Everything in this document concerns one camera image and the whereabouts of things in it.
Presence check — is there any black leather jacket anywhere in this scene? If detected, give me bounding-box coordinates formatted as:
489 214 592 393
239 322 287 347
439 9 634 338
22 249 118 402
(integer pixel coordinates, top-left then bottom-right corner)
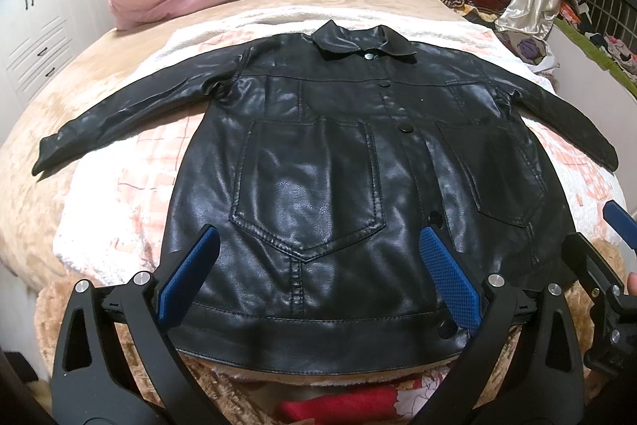
32 23 619 375

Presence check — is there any clothes heap by curtain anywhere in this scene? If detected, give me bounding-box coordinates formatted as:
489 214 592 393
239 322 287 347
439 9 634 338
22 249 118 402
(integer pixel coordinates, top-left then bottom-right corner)
496 30 559 74

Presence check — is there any right hand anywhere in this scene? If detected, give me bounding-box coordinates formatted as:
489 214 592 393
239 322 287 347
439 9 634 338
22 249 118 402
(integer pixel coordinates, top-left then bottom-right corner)
627 272 637 296

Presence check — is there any beige plush bedspread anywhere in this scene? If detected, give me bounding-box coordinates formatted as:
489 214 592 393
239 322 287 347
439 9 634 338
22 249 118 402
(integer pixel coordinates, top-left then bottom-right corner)
1 0 594 424

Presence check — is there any red cloth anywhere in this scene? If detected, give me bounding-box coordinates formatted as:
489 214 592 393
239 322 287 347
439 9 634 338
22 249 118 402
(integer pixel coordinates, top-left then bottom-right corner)
274 385 399 424

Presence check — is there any white wardrobe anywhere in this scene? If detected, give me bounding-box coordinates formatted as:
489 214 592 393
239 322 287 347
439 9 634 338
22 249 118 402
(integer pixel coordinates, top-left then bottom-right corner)
1 0 114 139

